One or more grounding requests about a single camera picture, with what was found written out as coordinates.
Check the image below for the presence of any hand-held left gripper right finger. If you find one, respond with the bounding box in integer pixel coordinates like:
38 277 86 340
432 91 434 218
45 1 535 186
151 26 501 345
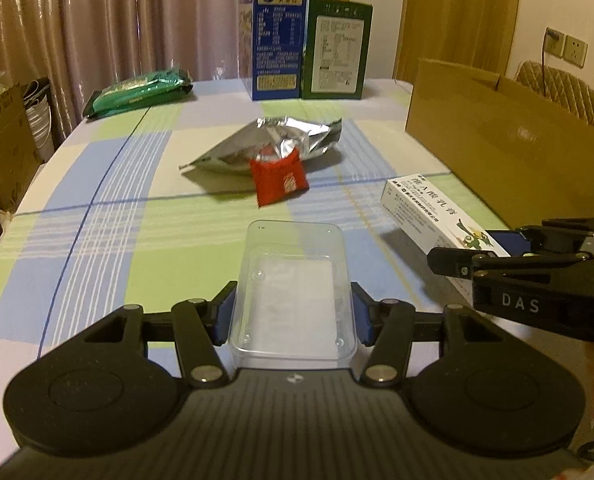
349 281 542 388

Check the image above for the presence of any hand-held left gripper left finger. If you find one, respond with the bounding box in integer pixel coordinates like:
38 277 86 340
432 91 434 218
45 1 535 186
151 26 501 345
40 280 238 388

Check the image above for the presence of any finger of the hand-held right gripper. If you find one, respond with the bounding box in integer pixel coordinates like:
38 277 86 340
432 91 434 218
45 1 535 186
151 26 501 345
426 246 594 281
491 216 594 257

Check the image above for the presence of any white ointment box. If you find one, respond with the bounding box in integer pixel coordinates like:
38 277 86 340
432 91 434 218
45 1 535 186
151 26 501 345
379 174 512 307

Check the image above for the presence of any clear plastic container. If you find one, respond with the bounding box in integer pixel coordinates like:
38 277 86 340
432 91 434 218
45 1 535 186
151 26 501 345
228 220 360 364

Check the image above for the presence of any long cardboard box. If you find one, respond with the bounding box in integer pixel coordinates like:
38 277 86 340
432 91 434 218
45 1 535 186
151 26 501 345
404 57 594 231

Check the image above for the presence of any plaid cloth desktop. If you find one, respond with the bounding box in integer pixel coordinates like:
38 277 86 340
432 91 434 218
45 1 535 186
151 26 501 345
0 77 594 411

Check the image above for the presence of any small red cloth pouch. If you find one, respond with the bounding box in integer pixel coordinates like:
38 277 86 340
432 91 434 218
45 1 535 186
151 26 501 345
248 147 310 208

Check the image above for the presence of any silver foil pouch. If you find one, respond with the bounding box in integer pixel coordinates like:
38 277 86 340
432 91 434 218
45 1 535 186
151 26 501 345
178 116 344 179

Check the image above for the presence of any green wipes packet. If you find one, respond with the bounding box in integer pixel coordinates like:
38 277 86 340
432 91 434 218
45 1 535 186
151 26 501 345
84 67 194 121

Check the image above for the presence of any tall green carton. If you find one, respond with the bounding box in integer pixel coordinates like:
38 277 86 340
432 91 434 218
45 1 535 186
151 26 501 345
299 0 374 101

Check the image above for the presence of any white ribbed bucket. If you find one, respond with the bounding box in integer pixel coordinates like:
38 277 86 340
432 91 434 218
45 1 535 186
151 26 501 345
24 77 56 161

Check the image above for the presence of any brown cardboard storage box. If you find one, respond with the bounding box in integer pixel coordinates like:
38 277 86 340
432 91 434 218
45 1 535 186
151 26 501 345
0 82 43 212

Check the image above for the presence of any tall blue carton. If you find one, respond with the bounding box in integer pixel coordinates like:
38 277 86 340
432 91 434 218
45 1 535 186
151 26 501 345
238 0 316 101

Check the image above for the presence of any shiny beige curtain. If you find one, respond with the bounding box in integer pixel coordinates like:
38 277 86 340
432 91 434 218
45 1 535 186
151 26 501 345
0 0 246 141

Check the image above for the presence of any empty wall outlet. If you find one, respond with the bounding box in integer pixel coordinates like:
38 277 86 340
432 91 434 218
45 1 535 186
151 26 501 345
563 34 588 69

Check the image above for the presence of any wall outlet with plug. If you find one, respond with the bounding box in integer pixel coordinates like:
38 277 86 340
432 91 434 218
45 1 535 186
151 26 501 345
544 27 566 59

